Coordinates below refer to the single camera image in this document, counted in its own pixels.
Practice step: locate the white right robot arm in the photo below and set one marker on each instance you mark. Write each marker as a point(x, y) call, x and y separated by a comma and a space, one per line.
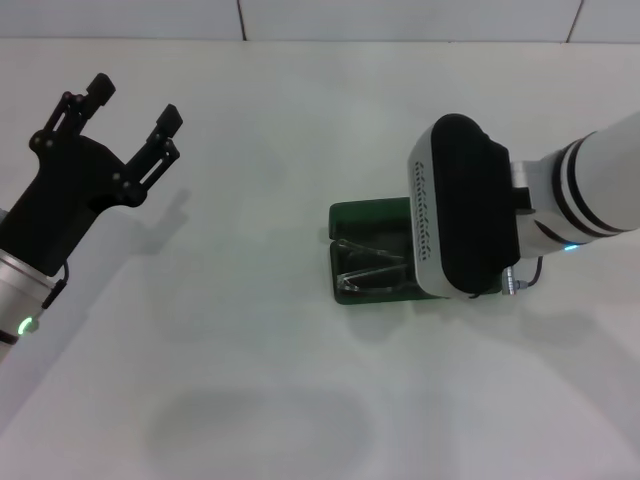
point(600, 175)

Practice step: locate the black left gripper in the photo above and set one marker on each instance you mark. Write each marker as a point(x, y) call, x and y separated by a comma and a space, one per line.
point(65, 190)

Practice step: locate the clear white glasses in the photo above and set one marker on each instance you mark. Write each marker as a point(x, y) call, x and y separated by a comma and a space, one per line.
point(346, 286)

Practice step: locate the green glasses case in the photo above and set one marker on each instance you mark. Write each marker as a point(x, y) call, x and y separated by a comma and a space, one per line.
point(370, 220)

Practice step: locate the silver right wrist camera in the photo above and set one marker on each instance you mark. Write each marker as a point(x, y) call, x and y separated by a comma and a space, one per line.
point(465, 210)

